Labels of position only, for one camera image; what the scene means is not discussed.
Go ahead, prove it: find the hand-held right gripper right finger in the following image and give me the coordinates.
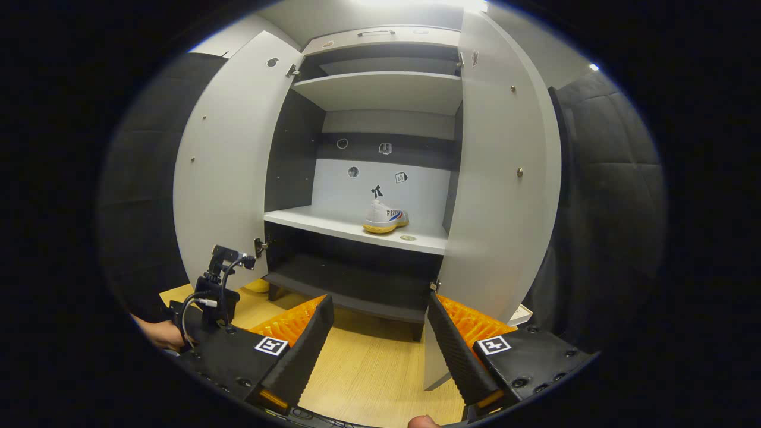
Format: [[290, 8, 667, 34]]
[[426, 292, 595, 418]]

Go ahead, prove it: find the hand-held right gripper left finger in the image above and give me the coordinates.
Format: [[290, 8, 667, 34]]
[[178, 294, 335, 417]]

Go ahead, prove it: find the grey shoe cabinet door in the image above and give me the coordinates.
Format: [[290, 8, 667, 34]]
[[423, 9, 562, 391], [172, 30, 305, 292]]

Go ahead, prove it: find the white canvas shoe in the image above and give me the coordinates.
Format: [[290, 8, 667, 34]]
[[364, 200, 410, 234]]

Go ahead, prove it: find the grey shoe cabinet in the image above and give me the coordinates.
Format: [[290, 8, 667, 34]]
[[262, 25, 464, 342]]

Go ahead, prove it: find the grey cabinet drawer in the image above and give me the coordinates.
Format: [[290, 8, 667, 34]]
[[302, 26, 461, 57]]

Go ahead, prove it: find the large ceiling light panel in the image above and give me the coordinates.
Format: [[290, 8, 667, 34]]
[[351, 0, 488, 12]]

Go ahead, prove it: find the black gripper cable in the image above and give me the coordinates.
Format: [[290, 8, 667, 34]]
[[181, 256, 247, 348]]

